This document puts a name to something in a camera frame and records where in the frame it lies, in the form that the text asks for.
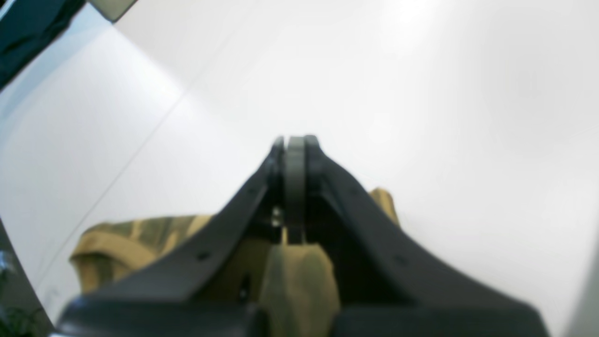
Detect camouflage T-shirt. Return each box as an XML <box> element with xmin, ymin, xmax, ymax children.
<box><xmin>69</xmin><ymin>187</ymin><xmax>401</xmax><ymax>337</ymax></box>

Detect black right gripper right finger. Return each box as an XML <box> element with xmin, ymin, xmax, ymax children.
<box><xmin>285</xmin><ymin>136</ymin><xmax>548</xmax><ymax>337</ymax></box>

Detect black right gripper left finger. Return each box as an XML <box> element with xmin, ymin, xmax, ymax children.
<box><xmin>53</xmin><ymin>137</ymin><xmax>285</xmax><ymax>337</ymax></box>

